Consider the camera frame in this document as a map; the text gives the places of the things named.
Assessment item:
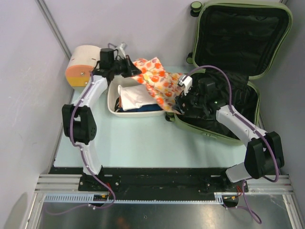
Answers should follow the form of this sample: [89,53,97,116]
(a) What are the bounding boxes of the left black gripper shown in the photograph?
[110,55,141,78]

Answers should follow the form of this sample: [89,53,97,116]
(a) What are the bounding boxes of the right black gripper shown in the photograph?
[172,84,206,115]

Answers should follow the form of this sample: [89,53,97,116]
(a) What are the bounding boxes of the plain white garment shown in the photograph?
[117,84,157,111]

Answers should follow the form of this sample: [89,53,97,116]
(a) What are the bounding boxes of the white rectangular plastic basin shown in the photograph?
[107,78,165,118]

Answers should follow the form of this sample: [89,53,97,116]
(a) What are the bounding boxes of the white orange patterned cloth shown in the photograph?
[132,57,183,114]

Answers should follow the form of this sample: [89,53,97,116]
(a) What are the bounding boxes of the navy blue garment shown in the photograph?
[117,104,162,113]

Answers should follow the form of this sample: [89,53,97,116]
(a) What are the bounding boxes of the cream drawer box orange fronts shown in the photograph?
[65,45,100,88]

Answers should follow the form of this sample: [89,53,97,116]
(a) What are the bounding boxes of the green hard-shell suitcase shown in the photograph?
[165,0,293,145]

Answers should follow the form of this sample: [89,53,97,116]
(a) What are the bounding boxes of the black white striped garment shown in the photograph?
[114,97,122,112]

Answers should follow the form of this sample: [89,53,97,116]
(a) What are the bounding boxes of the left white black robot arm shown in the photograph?
[61,43,141,191]

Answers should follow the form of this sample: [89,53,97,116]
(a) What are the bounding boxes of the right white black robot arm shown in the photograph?
[215,75,280,191]

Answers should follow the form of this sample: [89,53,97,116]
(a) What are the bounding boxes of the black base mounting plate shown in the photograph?
[50,167,248,201]

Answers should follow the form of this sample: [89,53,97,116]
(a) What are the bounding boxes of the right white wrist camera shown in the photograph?
[178,74,193,95]

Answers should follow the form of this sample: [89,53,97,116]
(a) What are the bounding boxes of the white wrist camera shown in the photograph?
[178,74,193,95]
[116,42,127,58]

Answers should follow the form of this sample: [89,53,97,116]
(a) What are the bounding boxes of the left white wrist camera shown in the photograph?
[116,42,127,58]

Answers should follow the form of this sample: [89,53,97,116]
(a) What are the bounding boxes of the white slotted cable duct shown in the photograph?
[44,192,226,205]

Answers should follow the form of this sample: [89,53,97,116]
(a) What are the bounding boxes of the aluminium frame rail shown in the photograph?
[34,174,294,195]

